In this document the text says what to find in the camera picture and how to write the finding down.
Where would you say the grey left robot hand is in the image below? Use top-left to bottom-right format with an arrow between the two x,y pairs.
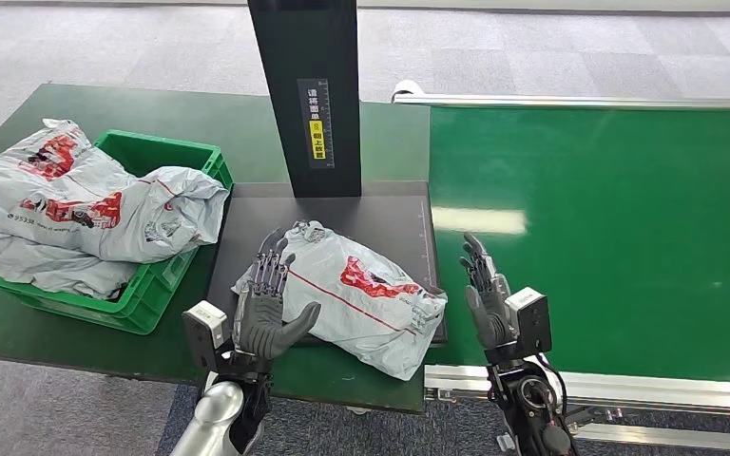
232,227 -> 323,361

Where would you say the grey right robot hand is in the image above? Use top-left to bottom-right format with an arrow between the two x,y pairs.
457,232 -> 519,352

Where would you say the grey mailer bag red print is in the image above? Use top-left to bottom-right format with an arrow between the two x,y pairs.
231,219 -> 449,383

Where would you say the green conveyor belt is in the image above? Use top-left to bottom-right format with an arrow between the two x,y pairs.
426,105 -> 730,385

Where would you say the green plastic crate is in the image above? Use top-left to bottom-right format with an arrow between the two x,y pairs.
0,128 -> 235,336

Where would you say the large crumpled grey mailer bag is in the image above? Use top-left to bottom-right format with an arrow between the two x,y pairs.
0,118 -> 231,264

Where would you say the black yellow column label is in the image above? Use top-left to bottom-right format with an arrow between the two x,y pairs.
296,77 -> 336,170

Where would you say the plain grey mailer bag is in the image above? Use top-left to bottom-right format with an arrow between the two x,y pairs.
0,233 -> 140,301

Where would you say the black scanner column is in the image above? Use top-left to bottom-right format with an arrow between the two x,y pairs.
246,0 -> 364,199

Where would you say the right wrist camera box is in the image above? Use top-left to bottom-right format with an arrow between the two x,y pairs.
504,287 -> 553,355

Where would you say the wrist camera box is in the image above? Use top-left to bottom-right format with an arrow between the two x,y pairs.
504,287 -> 553,355
182,300 -> 229,372

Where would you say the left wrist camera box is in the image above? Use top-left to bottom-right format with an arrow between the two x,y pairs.
182,300 -> 229,372

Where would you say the black scanner base plate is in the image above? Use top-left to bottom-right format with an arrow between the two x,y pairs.
203,180 -> 448,346

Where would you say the wide silver conveyor frame rail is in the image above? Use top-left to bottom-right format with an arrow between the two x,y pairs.
423,363 -> 730,451

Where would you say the thin silver conveyor rail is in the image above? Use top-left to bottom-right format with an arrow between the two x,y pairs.
392,79 -> 730,111

